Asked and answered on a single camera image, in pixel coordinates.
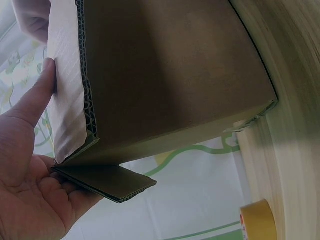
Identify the person's right hand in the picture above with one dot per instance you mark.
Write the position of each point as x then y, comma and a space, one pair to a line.
32, 20

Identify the yellow tape roll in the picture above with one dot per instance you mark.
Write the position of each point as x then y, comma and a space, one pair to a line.
257, 220

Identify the person's right fingers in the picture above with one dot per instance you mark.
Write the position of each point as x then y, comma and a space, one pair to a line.
35, 25

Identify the person's left hand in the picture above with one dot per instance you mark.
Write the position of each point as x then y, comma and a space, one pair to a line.
22, 180

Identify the brown cardboard box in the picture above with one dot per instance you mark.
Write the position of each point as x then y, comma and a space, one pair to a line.
162, 80

